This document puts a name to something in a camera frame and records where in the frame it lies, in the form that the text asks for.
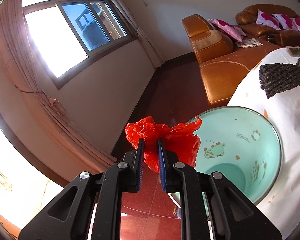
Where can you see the mint green trash bin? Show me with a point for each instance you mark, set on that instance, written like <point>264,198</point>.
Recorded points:
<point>241,144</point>

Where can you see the red plastic bag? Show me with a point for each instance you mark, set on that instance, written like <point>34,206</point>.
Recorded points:
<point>179,139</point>

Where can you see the white printed tablecloth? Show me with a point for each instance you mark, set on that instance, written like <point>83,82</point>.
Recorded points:
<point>282,204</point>

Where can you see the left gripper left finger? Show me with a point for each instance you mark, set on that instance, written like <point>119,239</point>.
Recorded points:
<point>89,207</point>

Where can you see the dark seaweed snack packet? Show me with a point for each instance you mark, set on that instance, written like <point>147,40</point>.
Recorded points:
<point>293,51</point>

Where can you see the window with grey frame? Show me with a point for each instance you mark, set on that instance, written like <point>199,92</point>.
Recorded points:
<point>70,35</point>

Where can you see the pink white cushion left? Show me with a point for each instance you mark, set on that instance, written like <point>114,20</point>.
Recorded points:
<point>266,19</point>

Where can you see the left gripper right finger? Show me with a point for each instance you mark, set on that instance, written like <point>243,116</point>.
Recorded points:
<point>212,207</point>

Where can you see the pink pillow on chaise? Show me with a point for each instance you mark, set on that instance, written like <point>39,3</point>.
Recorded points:
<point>234,32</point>

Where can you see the checkered cloth on sofa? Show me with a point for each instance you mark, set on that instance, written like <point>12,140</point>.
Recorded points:
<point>249,43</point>

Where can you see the black foam net wrap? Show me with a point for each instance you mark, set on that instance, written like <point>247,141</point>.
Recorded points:
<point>279,77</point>

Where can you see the pink left curtain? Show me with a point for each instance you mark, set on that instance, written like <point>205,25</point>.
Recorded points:
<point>19,64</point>

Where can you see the pink white cushion middle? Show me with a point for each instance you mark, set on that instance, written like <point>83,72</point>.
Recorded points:
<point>286,22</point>

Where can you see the pink curtain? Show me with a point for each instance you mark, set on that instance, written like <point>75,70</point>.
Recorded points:
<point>19,64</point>
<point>149,47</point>

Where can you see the brown leather long sofa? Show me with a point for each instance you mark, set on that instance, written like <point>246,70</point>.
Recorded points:
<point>246,20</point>

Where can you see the orange leather chaise sofa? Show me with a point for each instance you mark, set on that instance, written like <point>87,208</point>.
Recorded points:
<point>222,65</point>

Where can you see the pink right curtain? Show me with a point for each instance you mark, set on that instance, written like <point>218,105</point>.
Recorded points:
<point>149,47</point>

